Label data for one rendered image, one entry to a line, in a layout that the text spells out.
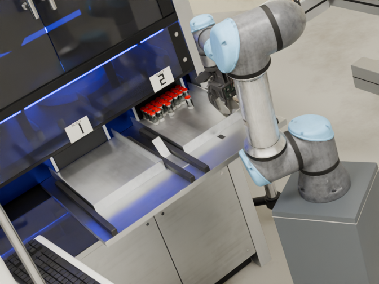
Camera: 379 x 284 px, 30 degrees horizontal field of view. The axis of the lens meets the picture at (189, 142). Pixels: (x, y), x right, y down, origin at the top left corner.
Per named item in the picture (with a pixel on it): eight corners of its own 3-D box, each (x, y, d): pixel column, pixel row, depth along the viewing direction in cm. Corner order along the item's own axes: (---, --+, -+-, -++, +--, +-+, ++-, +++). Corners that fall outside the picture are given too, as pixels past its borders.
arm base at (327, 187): (356, 171, 205) (351, 143, 200) (342, 204, 195) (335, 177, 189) (308, 168, 213) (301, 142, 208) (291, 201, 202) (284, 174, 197)
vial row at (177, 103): (149, 122, 246) (145, 111, 244) (189, 97, 253) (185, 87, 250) (152, 124, 245) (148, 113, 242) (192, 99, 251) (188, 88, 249)
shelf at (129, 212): (42, 187, 236) (39, 183, 235) (202, 87, 261) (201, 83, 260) (107, 247, 199) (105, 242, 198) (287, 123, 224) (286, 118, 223)
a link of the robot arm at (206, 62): (193, 53, 216) (214, 41, 219) (198, 66, 219) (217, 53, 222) (207, 58, 211) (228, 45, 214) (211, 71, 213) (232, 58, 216)
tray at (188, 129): (133, 124, 249) (129, 116, 247) (190, 89, 258) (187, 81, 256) (185, 155, 222) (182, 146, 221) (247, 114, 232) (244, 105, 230)
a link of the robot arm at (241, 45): (306, 177, 195) (278, 19, 157) (257, 199, 193) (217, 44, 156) (287, 151, 203) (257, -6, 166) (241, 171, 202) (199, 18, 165)
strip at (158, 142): (157, 155, 227) (151, 140, 224) (164, 150, 229) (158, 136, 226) (181, 169, 217) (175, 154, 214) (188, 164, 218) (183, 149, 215)
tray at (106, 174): (52, 175, 237) (48, 167, 235) (114, 136, 246) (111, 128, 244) (97, 213, 210) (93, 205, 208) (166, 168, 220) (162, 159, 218)
